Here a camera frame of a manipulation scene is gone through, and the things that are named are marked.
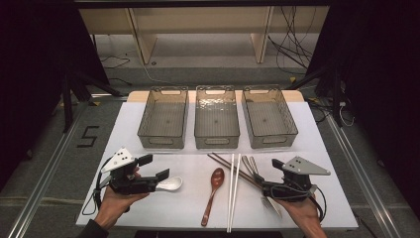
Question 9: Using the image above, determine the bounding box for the black metal stand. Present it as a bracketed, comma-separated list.
[60, 70, 123, 133]
[285, 65, 345, 128]

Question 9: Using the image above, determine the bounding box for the aluminium rail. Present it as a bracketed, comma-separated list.
[6, 93, 128, 238]
[325, 112, 404, 238]

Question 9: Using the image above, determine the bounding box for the person's left hand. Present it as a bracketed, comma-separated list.
[94, 187, 151, 230]

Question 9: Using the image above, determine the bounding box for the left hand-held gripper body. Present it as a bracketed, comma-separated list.
[100, 147, 159, 195]

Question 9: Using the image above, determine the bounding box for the dark curtain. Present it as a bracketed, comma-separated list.
[306, 0, 420, 209]
[0, 0, 110, 189]

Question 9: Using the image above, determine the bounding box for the white chopstick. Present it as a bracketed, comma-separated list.
[229, 153, 242, 233]
[226, 153, 236, 234]

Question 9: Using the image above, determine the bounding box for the white ceramic spoon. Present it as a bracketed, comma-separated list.
[155, 176, 183, 191]

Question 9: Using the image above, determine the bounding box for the metal knife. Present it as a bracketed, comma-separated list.
[241, 155, 284, 219]

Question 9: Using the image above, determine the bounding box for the hand-held gripper cable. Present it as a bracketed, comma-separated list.
[81, 158, 113, 216]
[308, 184, 328, 222]

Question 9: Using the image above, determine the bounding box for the left hand-held gripper cable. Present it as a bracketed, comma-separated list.
[81, 158, 113, 216]

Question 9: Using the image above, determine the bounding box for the white cable with plug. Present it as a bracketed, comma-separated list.
[338, 100, 356, 128]

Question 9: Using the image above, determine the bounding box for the person's right hand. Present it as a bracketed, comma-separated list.
[274, 194, 327, 233]

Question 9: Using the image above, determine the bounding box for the right hand-held gripper cable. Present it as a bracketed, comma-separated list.
[308, 184, 328, 222]

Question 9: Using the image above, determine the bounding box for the tangle of black cables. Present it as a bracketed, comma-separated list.
[266, 6, 318, 75]

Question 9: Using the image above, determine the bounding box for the brown wooden spoon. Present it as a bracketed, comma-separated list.
[200, 167, 226, 228]

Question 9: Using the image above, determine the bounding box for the grey clear plastic bin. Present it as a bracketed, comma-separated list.
[137, 85, 190, 150]
[193, 84, 241, 150]
[241, 84, 299, 149]

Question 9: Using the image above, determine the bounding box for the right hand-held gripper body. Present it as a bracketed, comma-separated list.
[262, 156, 332, 203]

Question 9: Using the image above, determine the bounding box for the metal fork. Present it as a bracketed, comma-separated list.
[249, 156, 274, 210]

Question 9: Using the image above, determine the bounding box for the thin white floor cable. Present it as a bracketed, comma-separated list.
[125, 52, 166, 85]

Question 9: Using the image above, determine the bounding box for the thin black floor cable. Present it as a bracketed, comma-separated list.
[99, 54, 132, 70]

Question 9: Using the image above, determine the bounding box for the beige wooden desk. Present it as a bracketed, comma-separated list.
[78, 6, 331, 65]

